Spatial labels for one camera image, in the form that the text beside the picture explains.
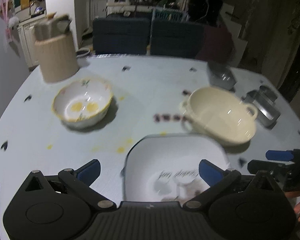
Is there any white fluffy pompom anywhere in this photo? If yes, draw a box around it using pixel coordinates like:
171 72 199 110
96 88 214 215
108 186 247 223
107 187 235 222
7 16 19 28

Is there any steel rectangular container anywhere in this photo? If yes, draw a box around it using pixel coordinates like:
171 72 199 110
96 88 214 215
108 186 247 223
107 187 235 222
244 85 278 105
254 96 282 127

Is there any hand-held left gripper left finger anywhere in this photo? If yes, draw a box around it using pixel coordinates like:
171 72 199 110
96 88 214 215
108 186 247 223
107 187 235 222
24 159 115 210

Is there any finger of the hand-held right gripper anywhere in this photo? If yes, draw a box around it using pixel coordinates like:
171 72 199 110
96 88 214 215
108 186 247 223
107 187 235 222
247 159 292 178
266 150 295 162

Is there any dark blue chair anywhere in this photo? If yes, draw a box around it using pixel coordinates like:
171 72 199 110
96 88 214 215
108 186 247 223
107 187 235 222
150 20 205 58
92 17 151 55

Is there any dark jacket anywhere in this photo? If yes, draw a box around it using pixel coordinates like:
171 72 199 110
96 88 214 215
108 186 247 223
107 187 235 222
189 0 225 23

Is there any beige canister with lid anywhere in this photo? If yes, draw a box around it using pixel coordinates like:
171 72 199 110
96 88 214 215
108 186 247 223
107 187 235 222
34 13 80 83

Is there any white square plate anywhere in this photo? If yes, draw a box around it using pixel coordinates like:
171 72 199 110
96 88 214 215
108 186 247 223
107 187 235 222
123 133 232 202

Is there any steel heart-shaped bowl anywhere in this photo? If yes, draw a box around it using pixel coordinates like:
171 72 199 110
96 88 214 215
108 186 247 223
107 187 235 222
207 62 237 91

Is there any pink ribbon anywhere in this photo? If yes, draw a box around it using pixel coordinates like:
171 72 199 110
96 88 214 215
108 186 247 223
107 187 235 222
0 0 13 53

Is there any cream two-handled bowl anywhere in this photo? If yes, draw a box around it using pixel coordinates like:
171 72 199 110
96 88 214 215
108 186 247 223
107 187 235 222
179 86 259 147

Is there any floral yellow-rimmed bowl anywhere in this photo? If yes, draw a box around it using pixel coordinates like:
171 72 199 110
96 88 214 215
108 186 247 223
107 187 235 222
52 78 114 130

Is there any white kitchen cabinet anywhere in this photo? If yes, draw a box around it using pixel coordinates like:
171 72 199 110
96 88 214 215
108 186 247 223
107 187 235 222
17 21 42 67

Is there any maroon chair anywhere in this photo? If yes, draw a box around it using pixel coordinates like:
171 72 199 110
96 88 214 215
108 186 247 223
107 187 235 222
197 26 236 64

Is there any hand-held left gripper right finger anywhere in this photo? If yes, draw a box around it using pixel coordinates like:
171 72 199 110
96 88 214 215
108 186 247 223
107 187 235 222
183 159 282 210

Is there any teal sign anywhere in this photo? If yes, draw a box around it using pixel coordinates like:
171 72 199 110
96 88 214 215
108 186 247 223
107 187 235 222
152 8 183 23

